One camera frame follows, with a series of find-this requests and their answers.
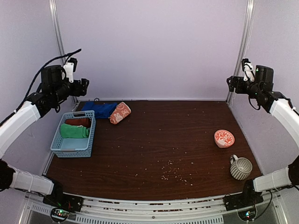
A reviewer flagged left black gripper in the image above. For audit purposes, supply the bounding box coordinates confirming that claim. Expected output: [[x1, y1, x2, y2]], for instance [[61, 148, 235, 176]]
[[52, 78, 89, 103]]

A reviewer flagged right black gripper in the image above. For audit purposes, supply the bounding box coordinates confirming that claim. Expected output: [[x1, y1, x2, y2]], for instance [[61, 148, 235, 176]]
[[227, 76, 261, 98]]

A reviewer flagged orange bunny pattern towel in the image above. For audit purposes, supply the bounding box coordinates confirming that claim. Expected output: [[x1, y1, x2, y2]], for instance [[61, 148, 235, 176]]
[[109, 102, 131, 125]]

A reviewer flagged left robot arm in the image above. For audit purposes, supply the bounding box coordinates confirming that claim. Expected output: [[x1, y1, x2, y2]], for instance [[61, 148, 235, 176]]
[[0, 65, 89, 207]]

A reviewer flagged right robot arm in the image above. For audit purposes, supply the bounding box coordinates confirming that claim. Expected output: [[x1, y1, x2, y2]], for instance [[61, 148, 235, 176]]
[[226, 58, 299, 206]]

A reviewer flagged blue towel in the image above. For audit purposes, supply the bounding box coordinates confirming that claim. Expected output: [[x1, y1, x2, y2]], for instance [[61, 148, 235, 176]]
[[81, 102, 117, 119]]

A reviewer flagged dark red rolled towel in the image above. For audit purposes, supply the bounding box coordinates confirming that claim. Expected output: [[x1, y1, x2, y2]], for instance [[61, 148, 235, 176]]
[[64, 118, 92, 128]]

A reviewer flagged green rolled towel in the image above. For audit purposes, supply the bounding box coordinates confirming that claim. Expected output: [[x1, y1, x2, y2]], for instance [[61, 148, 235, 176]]
[[60, 124, 90, 139]]

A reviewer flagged orange white patterned bowl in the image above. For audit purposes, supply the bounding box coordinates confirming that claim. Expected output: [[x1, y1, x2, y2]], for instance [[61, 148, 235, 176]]
[[214, 129, 235, 148]]

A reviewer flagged light blue plastic basket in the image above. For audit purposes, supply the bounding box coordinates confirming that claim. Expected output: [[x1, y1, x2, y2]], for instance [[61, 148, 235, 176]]
[[50, 111, 96, 158]]

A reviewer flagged grey striped mug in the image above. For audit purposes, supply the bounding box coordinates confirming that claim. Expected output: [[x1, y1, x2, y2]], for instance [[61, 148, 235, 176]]
[[230, 154, 253, 181]]

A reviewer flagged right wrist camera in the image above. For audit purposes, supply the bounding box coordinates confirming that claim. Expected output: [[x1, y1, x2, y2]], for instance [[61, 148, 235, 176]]
[[241, 58, 255, 82]]

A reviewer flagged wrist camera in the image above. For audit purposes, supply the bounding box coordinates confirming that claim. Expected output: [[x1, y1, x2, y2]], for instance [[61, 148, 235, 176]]
[[241, 58, 255, 82], [63, 57, 78, 83]]

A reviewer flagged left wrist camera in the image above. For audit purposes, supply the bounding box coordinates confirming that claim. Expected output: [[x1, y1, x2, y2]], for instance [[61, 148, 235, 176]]
[[63, 57, 78, 83]]

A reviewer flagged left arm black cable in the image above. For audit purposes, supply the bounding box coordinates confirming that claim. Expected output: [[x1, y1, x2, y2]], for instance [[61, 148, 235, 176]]
[[14, 48, 82, 112]]

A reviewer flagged right aluminium frame post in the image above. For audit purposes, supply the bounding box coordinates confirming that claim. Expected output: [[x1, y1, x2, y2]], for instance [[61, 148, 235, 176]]
[[225, 0, 255, 105]]

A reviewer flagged aluminium frame post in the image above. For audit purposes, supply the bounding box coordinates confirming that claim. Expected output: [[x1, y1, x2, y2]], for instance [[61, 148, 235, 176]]
[[225, 0, 255, 105], [48, 0, 79, 105]]

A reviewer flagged left aluminium frame post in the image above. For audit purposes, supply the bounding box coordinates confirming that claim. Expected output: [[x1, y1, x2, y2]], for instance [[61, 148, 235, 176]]
[[48, 0, 79, 105]]

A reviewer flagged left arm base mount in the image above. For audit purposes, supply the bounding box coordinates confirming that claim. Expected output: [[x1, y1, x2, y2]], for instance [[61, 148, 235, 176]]
[[40, 194, 84, 224]]

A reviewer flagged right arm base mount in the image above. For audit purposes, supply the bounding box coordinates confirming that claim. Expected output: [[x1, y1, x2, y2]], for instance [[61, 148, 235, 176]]
[[223, 193, 263, 222]]

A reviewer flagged front aluminium rail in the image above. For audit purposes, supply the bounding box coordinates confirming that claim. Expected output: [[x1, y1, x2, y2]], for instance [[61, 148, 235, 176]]
[[23, 184, 281, 224]]

